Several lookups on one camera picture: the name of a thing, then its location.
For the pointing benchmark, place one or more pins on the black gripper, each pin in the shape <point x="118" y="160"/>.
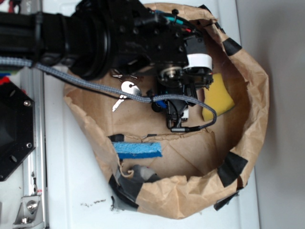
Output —
<point x="147" y="42"/>

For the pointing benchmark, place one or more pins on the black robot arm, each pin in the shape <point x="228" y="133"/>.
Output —
<point x="80" y="41"/>

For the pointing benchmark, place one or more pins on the bunch of metal keys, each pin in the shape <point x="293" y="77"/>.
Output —
<point x="128" y="82"/>

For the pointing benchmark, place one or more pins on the yellow sponge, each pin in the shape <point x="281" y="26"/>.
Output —
<point x="217" y="96"/>

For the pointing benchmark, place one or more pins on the blue sponge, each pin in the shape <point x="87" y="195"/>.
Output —
<point x="127" y="150"/>

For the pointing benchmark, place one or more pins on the brown paper bag tray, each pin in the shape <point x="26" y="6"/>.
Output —
<point x="196" y="169"/>

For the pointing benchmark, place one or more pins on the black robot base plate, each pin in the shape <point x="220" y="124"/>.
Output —
<point x="16" y="128"/>

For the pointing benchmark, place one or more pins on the aluminium rail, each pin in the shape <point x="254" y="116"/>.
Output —
<point x="34" y="166"/>

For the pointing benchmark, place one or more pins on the metal corner bracket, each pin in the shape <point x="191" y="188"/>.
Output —
<point x="30" y="213"/>

